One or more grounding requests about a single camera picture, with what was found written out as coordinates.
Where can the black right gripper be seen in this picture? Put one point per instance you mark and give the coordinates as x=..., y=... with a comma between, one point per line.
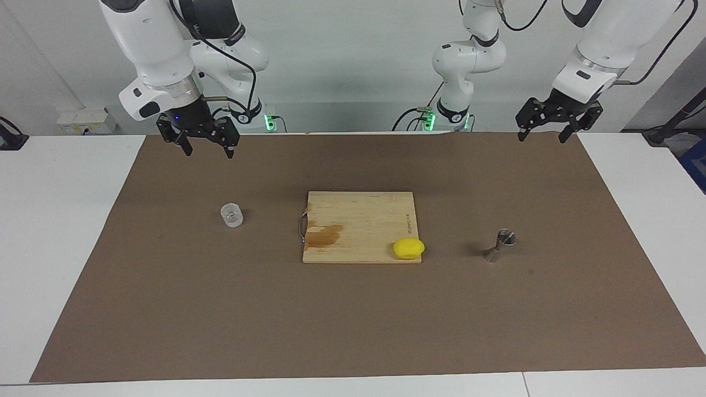
x=193, y=116

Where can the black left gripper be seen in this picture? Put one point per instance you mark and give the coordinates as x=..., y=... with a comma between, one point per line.
x=565, y=105

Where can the clear glass cup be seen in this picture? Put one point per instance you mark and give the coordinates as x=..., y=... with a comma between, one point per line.
x=231, y=215

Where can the steel jigger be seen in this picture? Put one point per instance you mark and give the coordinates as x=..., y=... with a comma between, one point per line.
x=504, y=238

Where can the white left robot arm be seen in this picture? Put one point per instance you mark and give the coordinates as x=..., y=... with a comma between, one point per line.
x=606, y=33

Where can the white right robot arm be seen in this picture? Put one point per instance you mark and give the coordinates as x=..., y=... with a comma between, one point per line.
x=154, y=44

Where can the black stand with pole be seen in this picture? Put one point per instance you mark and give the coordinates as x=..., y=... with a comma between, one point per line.
x=659, y=135

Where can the blue crate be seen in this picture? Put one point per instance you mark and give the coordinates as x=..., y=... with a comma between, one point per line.
x=696, y=165

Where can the brown paper table mat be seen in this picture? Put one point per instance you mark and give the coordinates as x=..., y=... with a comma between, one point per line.
x=220, y=309

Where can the wooden cutting board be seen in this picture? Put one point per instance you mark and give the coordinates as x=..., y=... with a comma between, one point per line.
x=364, y=220

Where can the yellow lemon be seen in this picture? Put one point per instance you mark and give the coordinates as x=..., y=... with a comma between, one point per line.
x=408, y=248

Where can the black clamp base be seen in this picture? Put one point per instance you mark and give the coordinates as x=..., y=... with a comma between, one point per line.
x=11, y=140

